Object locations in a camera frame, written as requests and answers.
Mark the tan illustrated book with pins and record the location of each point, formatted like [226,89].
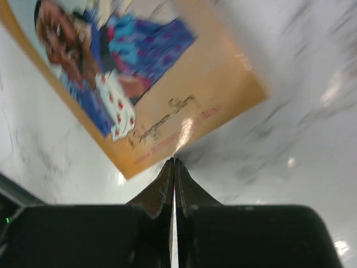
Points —
[146,78]

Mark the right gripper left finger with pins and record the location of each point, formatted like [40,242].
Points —
[135,234]

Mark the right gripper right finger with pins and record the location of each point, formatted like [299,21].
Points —
[210,234]

